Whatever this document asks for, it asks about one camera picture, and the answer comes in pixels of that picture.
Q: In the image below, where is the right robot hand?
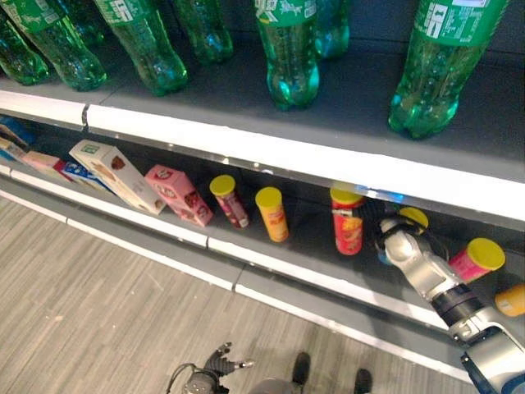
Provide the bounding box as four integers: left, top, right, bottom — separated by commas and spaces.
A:
331, 198, 402, 249

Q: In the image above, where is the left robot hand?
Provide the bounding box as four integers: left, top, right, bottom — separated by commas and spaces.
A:
201, 341, 256, 387

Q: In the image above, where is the red chip can yellow lid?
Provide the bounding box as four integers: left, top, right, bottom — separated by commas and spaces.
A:
329, 187, 367, 257

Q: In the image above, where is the blue chip can yellow lid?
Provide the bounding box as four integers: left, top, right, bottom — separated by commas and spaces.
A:
377, 206, 431, 266

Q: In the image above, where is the grey shelf board white strip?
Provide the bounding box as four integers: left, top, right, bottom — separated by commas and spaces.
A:
0, 35, 525, 231
0, 118, 525, 332

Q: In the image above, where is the robot left dark foot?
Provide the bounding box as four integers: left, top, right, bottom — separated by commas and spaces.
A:
291, 351, 312, 386

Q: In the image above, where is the robot dark foot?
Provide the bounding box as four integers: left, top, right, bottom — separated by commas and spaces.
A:
291, 351, 312, 386
354, 368, 374, 394

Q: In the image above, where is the grey shelf base plinth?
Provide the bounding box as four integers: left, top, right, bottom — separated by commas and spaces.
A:
0, 175, 477, 385

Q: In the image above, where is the pink chip can yellow lid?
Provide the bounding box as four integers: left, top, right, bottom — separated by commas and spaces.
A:
448, 237, 507, 284
208, 174, 250, 230

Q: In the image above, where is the green soda bottle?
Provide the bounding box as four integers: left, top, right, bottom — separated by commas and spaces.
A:
171, 0, 235, 66
57, 0, 108, 47
253, 0, 322, 112
0, 0, 108, 93
387, 0, 510, 140
0, 11, 51, 86
314, 0, 351, 61
93, 0, 190, 98

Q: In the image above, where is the robot right dark foot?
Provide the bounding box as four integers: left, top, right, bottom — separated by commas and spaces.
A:
354, 368, 374, 394

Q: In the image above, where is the orange chip can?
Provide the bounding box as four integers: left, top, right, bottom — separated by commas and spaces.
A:
494, 283, 525, 318

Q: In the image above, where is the pink biscuit box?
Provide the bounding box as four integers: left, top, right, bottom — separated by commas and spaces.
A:
144, 164, 215, 228

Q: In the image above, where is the white biscuit box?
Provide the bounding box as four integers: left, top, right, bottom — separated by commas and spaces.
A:
68, 139, 167, 217

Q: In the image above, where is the blue and white snack box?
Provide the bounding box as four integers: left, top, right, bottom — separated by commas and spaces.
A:
52, 159, 115, 195

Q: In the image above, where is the pale pink snack box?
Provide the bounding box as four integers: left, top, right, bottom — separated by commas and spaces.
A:
21, 150, 69, 181

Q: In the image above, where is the beige and blue snack box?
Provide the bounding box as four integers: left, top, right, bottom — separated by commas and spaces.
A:
0, 134, 28, 162

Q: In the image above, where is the blue snack package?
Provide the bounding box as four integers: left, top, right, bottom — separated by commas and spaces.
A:
0, 116, 37, 147

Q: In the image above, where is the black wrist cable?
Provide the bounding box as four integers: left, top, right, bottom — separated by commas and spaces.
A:
165, 362, 197, 394

